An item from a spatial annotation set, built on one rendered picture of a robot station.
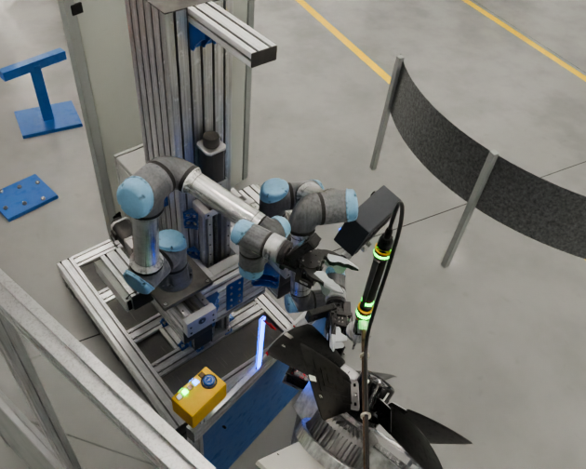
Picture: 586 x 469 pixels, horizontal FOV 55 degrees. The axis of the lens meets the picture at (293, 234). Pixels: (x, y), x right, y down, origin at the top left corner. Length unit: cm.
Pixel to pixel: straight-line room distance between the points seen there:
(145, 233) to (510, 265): 286
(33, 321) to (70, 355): 9
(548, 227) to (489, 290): 68
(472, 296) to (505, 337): 34
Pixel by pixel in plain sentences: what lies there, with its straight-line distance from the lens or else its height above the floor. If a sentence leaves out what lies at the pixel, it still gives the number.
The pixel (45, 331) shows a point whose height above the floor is 204.
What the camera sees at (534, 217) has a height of 70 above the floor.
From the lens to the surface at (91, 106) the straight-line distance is 296.
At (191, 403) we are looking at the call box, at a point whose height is 107.
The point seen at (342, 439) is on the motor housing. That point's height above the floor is 117.
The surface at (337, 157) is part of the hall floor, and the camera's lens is 456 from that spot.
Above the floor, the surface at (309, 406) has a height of 100.
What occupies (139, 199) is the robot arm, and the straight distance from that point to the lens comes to 169.
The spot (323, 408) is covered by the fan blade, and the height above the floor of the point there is 141.
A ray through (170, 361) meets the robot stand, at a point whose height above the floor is 23.
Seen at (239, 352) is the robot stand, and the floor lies 21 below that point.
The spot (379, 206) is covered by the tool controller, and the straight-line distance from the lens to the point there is 234.
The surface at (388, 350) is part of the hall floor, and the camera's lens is 341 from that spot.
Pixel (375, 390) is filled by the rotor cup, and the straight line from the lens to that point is 180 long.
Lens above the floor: 280
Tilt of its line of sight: 46 degrees down
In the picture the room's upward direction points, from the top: 7 degrees clockwise
